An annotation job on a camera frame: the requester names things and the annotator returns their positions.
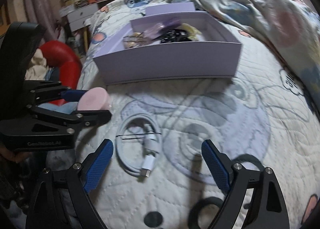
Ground white charging cable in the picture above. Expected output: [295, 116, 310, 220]
[114, 113, 163, 178]

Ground black white-dotted hair clip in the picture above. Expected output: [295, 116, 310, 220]
[160, 29, 191, 44]

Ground yellow hair claw clip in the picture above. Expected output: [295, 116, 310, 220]
[179, 23, 202, 41]

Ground purple rectangular card box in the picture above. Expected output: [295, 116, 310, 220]
[147, 18, 181, 35]

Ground pink round blush compact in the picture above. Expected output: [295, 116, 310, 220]
[143, 28, 162, 40]

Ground red chair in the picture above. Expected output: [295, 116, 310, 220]
[38, 40, 83, 106]

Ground purple curtain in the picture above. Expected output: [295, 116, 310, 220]
[23, 0, 57, 42]

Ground white drawer cabinet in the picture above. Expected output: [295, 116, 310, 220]
[59, 4, 99, 32]

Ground cartoon quilted bedspread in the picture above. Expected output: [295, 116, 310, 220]
[47, 0, 320, 229]

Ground beige gold hair clip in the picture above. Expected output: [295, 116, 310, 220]
[123, 32, 150, 49]

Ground lavender open gift box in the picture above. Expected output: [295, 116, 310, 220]
[93, 2, 242, 85]

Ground floral rumpled duvet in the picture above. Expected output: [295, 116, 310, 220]
[173, 0, 319, 105]

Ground black hair tie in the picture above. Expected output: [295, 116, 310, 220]
[187, 196, 251, 229]

